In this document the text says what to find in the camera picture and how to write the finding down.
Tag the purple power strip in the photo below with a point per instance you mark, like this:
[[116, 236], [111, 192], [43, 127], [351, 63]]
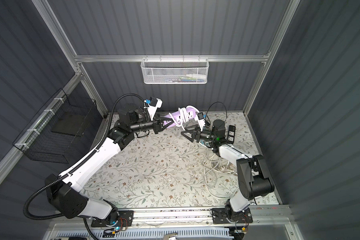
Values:
[[182, 115]]

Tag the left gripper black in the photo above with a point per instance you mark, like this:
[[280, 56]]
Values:
[[156, 124]]

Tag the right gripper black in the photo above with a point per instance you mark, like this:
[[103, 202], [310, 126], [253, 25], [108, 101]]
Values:
[[197, 133]]

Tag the black power strip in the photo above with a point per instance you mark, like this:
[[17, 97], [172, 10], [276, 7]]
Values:
[[231, 134]]

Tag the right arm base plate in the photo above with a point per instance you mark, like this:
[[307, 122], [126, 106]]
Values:
[[225, 216]]

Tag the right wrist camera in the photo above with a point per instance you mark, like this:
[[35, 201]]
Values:
[[201, 120]]

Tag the black wire wall basket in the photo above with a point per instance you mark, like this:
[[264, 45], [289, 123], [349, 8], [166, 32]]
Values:
[[64, 133]]

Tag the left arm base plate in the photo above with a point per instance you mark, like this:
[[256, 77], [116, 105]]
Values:
[[121, 219]]

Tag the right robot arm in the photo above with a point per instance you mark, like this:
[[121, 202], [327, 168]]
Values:
[[254, 178]]

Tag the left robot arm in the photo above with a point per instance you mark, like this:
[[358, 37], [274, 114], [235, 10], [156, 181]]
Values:
[[63, 191]]

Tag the white wire wall basket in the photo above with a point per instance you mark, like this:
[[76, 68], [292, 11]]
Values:
[[155, 73]]

